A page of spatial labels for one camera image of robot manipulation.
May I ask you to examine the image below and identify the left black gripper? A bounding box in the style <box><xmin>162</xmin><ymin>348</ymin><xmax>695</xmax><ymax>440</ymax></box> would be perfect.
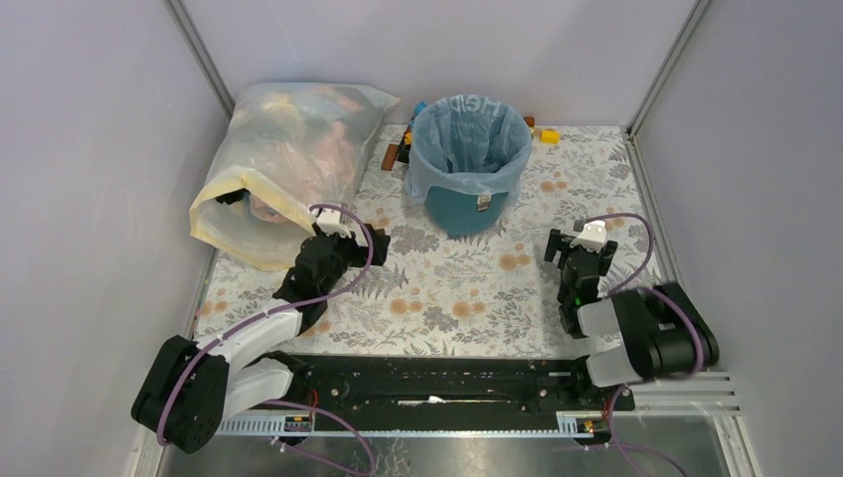
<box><xmin>312</xmin><ymin>221</ymin><xmax>389</xmax><ymax>296</ymax></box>

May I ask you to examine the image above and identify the light blue plastic trash bag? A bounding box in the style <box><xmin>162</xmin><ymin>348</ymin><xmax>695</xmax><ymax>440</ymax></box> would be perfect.
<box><xmin>405</xmin><ymin>94</ymin><xmax>533</xmax><ymax>203</ymax></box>

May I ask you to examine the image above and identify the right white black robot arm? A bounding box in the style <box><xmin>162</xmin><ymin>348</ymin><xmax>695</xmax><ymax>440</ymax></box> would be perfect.
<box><xmin>544</xmin><ymin>221</ymin><xmax>720</xmax><ymax>409</ymax></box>

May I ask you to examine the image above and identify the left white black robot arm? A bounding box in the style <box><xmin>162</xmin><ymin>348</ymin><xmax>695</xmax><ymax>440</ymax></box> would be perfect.
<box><xmin>130</xmin><ymin>225</ymin><xmax>391</xmax><ymax>453</ymax></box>

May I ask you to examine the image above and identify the teal plastic trash bin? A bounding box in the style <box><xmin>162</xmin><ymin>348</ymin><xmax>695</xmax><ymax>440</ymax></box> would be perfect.
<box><xmin>423</xmin><ymin>187</ymin><xmax>509</xmax><ymax>239</ymax></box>

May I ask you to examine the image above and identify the brown wooden block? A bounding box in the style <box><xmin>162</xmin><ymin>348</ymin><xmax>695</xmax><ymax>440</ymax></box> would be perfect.
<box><xmin>381</xmin><ymin>141</ymin><xmax>409</xmax><ymax>171</ymax></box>

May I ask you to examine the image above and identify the floral patterned table mat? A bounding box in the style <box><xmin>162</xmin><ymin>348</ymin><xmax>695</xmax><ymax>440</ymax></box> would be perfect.
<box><xmin>197</xmin><ymin>124</ymin><xmax>673</xmax><ymax>360</ymax></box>

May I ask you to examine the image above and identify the yellow toy block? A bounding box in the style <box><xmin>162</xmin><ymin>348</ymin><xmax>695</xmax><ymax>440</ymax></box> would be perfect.
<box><xmin>539</xmin><ymin>129</ymin><xmax>561</xmax><ymax>144</ymax></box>

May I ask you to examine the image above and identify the small colourful toy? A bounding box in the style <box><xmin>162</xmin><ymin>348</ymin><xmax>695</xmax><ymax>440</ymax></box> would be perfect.
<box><xmin>403</xmin><ymin>101</ymin><xmax>427</xmax><ymax>146</ymax></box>

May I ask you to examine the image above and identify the large translucent stuffed bag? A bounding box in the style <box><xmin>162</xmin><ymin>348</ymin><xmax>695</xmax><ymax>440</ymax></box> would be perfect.
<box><xmin>189</xmin><ymin>82</ymin><xmax>400</xmax><ymax>270</ymax></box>

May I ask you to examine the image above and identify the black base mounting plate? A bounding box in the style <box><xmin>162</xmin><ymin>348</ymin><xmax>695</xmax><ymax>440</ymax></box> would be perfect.
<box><xmin>281</xmin><ymin>352</ymin><xmax>635</xmax><ymax>430</ymax></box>

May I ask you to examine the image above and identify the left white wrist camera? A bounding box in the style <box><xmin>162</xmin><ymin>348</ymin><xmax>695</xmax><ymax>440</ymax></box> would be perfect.
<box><xmin>310</xmin><ymin>204</ymin><xmax>353</xmax><ymax>239</ymax></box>

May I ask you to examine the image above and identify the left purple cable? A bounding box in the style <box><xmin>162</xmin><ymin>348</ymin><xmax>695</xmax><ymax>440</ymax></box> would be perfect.
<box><xmin>155</xmin><ymin>204</ymin><xmax>377</xmax><ymax>449</ymax></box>

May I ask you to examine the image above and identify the purple cable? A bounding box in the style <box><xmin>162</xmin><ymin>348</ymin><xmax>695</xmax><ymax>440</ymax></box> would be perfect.
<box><xmin>579</xmin><ymin>212</ymin><xmax>706</xmax><ymax>377</ymax></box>
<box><xmin>155</xmin><ymin>204</ymin><xmax>377</xmax><ymax>449</ymax></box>

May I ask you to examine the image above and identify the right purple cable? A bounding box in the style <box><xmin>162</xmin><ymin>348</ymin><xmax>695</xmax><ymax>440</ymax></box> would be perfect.
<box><xmin>579</xmin><ymin>212</ymin><xmax>706</xmax><ymax>377</ymax></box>

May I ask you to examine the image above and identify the white slotted cable duct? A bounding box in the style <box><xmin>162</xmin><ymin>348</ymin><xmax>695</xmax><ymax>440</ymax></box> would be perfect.
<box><xmin>216</xmin><ymin>412</ymin><xmax>595</xmax><ymax>439</ymax></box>

